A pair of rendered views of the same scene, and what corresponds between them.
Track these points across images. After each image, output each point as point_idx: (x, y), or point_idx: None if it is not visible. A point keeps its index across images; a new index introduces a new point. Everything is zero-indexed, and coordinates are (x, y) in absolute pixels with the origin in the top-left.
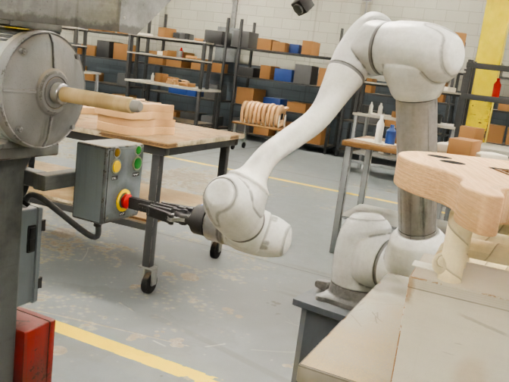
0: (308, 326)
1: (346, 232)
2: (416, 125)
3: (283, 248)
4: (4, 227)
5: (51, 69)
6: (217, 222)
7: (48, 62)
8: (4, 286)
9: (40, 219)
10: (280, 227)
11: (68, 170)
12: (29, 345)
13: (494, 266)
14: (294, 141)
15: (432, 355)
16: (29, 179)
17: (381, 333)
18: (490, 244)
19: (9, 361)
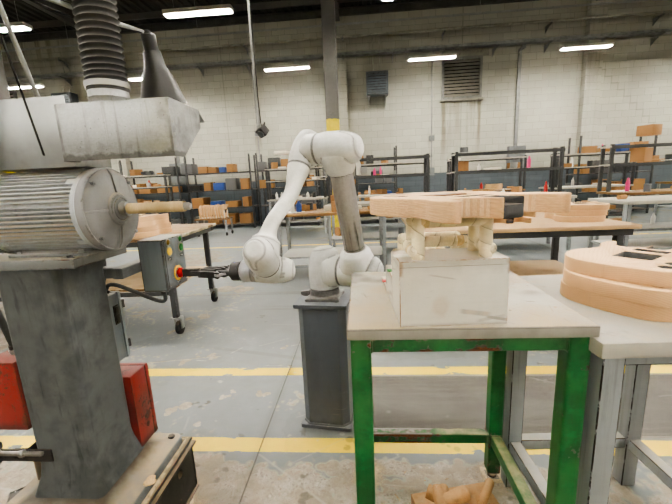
0: (305, 317)
1: (314, 259)
2: (345, 189)
3: (293, 274)
4: (98, 310)
5: (114, 193)
6: (255, 267)
7: (111, 188)
8: (107, 350)
9: (120, 299)
10: (288, 262)
11: (134, 261)
12: (134, 384)
13: None
14: (284, 210)
15: (419, 301)
16: (108, 273)
17: (374, 302)
18: None
19: (123, 400)
